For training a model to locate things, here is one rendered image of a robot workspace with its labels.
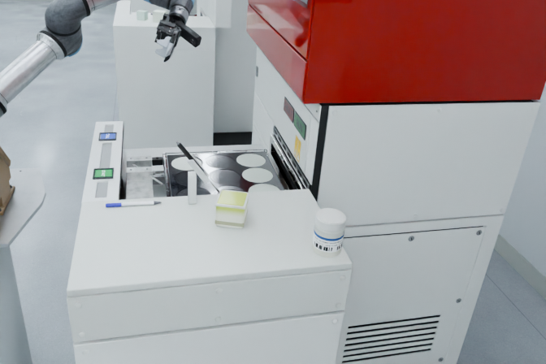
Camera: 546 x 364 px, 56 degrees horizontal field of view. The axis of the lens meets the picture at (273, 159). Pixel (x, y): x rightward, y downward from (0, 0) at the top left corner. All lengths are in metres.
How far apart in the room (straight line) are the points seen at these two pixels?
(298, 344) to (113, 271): 0.49
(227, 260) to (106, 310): 0.28
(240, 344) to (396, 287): 0.73
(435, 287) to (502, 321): 0.89
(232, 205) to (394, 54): 0.58
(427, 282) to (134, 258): 1.07
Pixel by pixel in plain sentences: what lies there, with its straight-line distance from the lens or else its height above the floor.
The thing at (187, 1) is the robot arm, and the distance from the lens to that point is 2.11.
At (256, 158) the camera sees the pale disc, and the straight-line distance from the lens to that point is 1.77.
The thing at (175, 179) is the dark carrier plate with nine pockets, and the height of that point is 0.90.
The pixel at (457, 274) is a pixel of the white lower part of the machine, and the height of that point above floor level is 0.58.
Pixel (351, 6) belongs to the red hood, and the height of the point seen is 1.48.
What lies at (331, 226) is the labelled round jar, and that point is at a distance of 1.16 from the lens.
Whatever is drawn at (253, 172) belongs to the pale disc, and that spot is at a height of 0.90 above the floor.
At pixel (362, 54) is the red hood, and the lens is 1.37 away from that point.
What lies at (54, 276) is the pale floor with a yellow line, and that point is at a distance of 2.76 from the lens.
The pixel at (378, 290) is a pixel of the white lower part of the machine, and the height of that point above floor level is 0.55.
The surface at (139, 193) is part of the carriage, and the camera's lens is 1.60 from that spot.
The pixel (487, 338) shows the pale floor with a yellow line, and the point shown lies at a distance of 2.64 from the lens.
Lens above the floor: 1.69
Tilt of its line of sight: 26 degrees down
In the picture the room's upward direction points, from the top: 5 degrees clockwise
